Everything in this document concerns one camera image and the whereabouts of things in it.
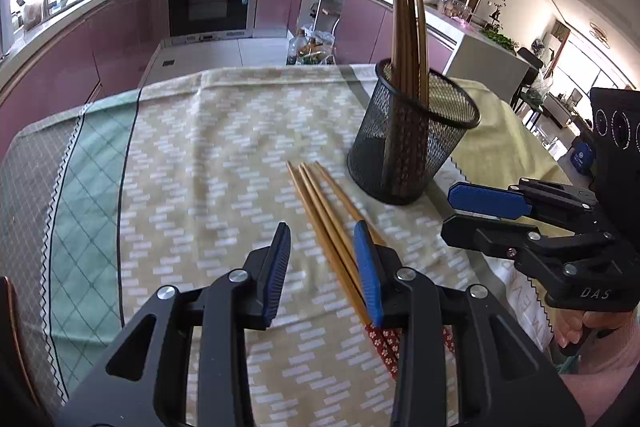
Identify black mesh utensil holder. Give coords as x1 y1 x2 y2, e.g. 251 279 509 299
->
346 58 482 206

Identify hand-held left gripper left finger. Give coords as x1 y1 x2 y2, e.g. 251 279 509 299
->
56 222 293 427

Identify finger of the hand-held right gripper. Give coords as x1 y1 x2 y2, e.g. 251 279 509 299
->
440 214 617 264
446 178 601 221

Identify plastic oil bottle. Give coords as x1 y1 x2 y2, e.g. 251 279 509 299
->
287 32 308 66

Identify green leafy vegetables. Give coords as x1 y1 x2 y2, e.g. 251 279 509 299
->
482 29 518 52

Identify blue bag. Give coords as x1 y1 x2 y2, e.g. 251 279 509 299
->
570 137 597 174

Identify plastic bags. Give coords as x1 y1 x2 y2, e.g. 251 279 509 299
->
300 24 337 66

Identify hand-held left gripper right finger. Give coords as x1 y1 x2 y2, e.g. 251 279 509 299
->
352 220 587 427

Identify person's right forearm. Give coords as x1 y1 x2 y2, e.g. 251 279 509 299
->
559 332 640 427

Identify pink kitchen base cabinets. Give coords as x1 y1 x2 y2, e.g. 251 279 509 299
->
0 0 171 158
254 0 531 108

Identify green and beige patterned tablecloth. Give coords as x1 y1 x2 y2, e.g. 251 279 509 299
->
0 64 556 427

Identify black dining chair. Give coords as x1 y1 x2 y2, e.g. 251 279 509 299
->
512 47 546 112

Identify green plastic bag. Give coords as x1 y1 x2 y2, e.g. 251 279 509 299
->
527 72 553 102

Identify person's right hand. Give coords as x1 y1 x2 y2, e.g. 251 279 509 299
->
554 309 627 359

